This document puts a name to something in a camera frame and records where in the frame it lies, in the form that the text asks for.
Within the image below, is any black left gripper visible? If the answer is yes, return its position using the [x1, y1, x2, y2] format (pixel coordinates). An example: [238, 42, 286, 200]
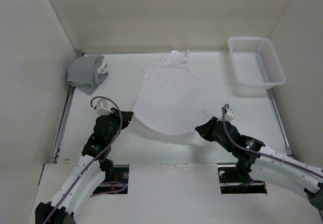
[106, 107, 133, 143]

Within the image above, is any white tank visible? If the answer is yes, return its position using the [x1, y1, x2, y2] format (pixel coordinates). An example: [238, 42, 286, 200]
[97, 61, 107, 75]
[133, 50, 202, 135]

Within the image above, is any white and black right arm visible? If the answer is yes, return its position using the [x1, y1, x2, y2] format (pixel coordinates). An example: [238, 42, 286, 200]
[195, 117, 322, 210]

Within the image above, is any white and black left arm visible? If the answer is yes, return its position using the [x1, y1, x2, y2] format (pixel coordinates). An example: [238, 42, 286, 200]
[35, 108, 133, 223]

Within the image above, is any white folded tank top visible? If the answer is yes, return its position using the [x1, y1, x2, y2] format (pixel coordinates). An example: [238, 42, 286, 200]
[97, 61, 107, 75]

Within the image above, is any grey folded tank top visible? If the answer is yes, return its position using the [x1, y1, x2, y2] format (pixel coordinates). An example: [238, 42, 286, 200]
[66, 55, 109, 95]

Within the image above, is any white plastic mesh basket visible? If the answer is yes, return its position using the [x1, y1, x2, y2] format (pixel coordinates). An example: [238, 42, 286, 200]
[228, 37, 286, 90]

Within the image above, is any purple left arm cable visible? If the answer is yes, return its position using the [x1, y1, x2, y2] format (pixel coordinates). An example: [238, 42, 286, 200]
[41, 96, 128, 224]

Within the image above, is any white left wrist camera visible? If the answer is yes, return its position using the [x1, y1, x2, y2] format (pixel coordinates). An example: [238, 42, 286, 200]
[94, 98, 112, 116]

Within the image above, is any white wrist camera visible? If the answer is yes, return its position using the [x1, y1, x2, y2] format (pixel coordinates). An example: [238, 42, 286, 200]
[219, 106, 234, 122]
[94, 98, 112, 116]

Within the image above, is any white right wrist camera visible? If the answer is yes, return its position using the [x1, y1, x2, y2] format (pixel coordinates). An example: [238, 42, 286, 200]
[219, 106, 234, 122]

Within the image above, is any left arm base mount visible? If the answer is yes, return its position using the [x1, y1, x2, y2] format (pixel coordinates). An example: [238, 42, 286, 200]
[92, 165, 130, 196]

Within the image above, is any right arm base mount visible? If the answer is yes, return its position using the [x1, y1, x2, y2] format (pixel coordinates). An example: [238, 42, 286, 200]
[218, 164, 267, 194]

